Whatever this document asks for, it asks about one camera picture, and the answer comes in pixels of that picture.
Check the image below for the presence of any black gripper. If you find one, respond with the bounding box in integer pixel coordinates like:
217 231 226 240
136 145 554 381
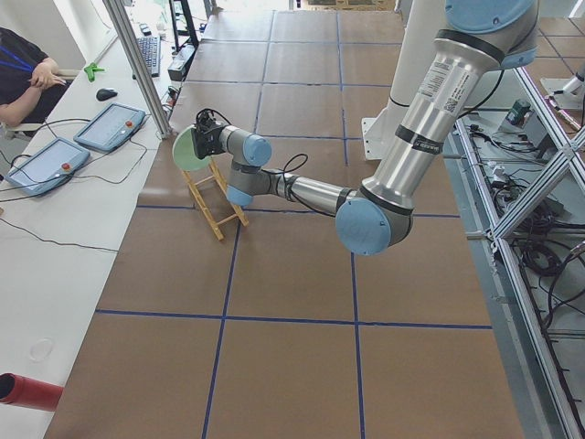
193 123 224 159

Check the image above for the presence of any light green round plate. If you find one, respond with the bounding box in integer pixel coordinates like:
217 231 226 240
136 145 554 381
172 125 211 171

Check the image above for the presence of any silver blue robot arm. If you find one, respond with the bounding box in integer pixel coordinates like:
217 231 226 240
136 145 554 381
190 1 539 255

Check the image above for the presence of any wooden dish rack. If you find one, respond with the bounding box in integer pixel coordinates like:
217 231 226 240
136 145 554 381
182 159 249 241

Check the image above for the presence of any blue teach pendant far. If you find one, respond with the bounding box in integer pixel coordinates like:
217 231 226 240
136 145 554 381
73 102 146 153

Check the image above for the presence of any blue teach pendant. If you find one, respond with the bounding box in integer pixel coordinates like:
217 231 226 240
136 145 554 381
5 137 90 196
73 102 146 153

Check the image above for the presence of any black keyboard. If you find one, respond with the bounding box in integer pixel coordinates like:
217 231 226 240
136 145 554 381
136 36 161 77

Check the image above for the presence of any black computer mouse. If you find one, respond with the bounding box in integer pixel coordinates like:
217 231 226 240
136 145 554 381
95 88 118 102

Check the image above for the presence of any green clamp tool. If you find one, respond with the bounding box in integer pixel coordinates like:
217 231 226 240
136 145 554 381
83 62 106 82

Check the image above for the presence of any blue teach pendant near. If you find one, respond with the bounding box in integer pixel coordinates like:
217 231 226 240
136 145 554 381
5 137 90 196

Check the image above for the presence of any seated person dark shirt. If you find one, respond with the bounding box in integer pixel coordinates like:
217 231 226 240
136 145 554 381
1 27 69 128

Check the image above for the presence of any red cylinder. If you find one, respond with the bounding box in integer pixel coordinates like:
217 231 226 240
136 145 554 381
1 373 63 412

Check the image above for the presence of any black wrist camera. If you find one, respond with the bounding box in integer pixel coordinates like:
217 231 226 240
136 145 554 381
195 108 220 134

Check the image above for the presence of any aluminium frame post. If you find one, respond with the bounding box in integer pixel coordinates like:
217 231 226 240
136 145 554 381
102 0 173 139

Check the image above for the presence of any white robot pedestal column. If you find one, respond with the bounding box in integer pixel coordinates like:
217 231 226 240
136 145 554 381
362 0 447 160

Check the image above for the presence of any aluminium truss frame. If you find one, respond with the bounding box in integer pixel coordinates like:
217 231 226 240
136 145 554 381
446 58 584 438

